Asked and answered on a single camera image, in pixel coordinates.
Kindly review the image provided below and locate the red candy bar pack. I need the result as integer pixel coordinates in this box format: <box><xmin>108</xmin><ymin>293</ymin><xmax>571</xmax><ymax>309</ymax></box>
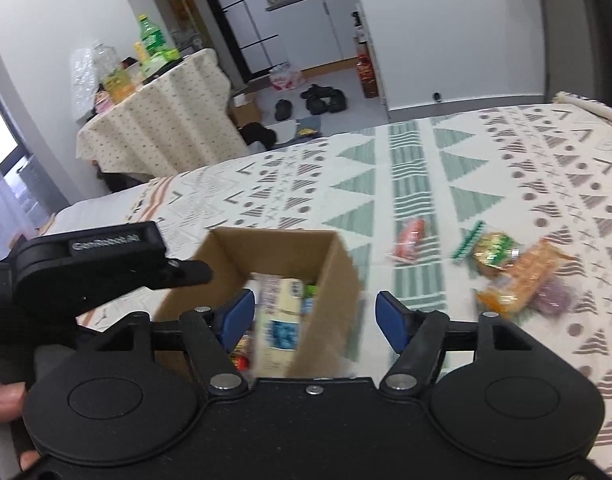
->
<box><xmin>230</xmin><ymin>333</ymin><xmax>255</xmax><ymax>372</ymax></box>

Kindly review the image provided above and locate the long white bread pack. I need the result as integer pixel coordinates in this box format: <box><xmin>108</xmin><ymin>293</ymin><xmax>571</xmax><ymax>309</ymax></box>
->
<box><xmin>252</xmin><ymin>273</ymin><xmax>304</xmax><ymax>377</ymax></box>

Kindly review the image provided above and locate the pink orange small snack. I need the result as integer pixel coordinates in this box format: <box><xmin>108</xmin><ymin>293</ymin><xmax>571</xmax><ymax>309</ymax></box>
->
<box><xmin>391</xmin><ymin>217</ymin><xmax>428</xmax><ymax>264</ymax></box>

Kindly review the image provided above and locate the green round cracker pack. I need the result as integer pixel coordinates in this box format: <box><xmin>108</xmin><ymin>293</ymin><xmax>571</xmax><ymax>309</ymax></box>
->
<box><xmin>451</xmin><ymin>220</ymin><xmax>523</xmax><ymax>278</ymax></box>

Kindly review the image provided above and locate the orange biscuit pack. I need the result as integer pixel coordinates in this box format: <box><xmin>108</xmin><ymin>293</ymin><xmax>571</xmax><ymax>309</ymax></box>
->
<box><xmin>475</xmin><ymin>240</ymin><xmax>573</xmax><ymax>318</ymax></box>

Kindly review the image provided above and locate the purple snack pack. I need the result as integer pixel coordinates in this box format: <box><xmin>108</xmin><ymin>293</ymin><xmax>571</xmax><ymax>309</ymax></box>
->
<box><xmin>528</xmin><ymin>276</ymin><xmax>578</xmax><ymax>316</ymax></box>

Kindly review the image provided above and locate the light green snack pack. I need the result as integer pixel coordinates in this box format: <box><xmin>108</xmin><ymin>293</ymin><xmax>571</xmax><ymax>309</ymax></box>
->
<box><xmin>303</xmin><ymin>284</ymin><xmax>318</xmax><ymax>299</ymax></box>

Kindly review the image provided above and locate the person's left hand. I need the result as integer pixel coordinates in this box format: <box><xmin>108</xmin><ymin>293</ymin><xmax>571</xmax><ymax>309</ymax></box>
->
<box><xmin>0</xmin><ymin>379</ymin><xmax>40</xmax><ymax>470</ymax></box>

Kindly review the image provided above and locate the brown cardboard box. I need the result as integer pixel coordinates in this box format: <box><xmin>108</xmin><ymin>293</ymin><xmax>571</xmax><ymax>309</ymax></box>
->
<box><xmin>155</xmin><ymin>228</ymin><xmax>361</xmax><ymax>378</ymax></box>

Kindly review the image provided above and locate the patterned bed blanket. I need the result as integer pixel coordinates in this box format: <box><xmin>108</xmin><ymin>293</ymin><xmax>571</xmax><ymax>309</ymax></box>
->
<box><xmin>80</xmin><ymin>91</ymin><xmax>612</xmax><ymax>466</ymax></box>

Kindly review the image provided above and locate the round table with dotted cloth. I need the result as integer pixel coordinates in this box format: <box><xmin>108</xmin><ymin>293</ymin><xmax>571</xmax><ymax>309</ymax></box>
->
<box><xmin>76</xmin><ymin>49</ymin><xmax>248</xmax><ymax>177</ymax></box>

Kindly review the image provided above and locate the small floor cardboard box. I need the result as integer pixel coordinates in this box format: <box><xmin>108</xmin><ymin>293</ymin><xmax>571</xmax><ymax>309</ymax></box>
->
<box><xmin>229</xmin><ymin>92</ymin><xmax>262</xmax><ymax>128</ymax></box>

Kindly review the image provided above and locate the yellow liquid plastic bottle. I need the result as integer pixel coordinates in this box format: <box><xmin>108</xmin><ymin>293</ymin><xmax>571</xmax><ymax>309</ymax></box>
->
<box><xmin>93</xmin><ymin>42</ymin><xmax>135</xmax><ymax>104</ymax></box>

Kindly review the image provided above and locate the single black slipper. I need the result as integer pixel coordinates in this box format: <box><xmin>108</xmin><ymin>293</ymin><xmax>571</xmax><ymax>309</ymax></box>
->
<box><xmin>274</xmin><ymin>99</ymin><xmax>293</xmax><ymax>122</ymax></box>

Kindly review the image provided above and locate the black slippers pile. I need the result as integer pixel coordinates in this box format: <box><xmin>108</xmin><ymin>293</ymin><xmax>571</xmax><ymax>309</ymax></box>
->
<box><xmin>300</xmin><ymin>84</ymin><xmax>347</xmax><ymax>116</ymax></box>

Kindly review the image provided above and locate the pink water bottle pack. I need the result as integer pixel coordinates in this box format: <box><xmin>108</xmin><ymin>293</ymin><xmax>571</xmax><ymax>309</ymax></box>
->
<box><xmin>268</xmin><ymin>62</ymin><xmax>305</xmax><ymax>92</ymax></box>

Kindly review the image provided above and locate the green tissue pack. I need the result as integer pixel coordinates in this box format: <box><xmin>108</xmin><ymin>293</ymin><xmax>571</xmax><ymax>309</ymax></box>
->
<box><xmin>140</xmin><ymin>49</ymin><xmax>181</xmax><ymax>76</ymax></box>

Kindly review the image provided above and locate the red drink bottle box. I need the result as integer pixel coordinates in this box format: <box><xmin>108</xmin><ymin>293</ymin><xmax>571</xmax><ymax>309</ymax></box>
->
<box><xmin>355</xmin><ymin>40</ymin><xmax>380</xmax><ymax>99</ymax></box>

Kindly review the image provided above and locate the green soda bottle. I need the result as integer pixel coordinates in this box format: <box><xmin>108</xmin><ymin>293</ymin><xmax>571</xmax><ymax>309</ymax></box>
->
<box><xmin>138</xmin><ymin>14</ymin><xmax>174</xmax><ymax>61</ymax></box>

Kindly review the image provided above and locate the white kitchen cabinet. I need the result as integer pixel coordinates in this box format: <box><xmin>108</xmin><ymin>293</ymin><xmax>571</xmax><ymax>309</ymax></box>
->
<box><xmin>267</xmin><ymin>0</ymin><xmax>359</xmax><ymax>70</ymax></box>

